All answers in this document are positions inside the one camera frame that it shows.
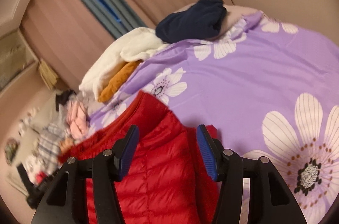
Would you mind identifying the white printed garment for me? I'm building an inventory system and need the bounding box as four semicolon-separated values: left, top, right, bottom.
25;155;53;183

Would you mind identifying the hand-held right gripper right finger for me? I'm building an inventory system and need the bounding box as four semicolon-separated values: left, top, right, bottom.
197;124;308;224

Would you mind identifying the small tan garment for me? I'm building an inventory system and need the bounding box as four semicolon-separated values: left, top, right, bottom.
59;138;75;155

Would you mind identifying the grey plaid shirt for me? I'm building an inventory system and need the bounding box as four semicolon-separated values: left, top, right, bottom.
37;122;70;177

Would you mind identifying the purple floral blanket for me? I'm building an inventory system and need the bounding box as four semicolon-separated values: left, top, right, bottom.
87;11;339;224

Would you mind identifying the navy garment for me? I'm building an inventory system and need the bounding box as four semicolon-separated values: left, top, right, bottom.
155;0;227;44

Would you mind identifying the white fleece garment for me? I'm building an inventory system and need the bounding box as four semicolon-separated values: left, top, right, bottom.
79;27;170;103

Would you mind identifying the beige fringed hanging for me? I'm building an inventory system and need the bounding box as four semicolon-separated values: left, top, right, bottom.
38;58;59;90

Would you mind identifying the black garment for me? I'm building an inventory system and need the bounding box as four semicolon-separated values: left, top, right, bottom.
55;90;76;112

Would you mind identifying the pink garment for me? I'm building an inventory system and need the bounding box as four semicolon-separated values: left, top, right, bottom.
66;101;90;139

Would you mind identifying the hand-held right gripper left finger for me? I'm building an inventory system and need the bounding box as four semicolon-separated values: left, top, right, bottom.
31;125;140;224

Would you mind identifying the orange garment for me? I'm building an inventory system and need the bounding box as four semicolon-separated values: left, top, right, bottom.
99;60;143;103

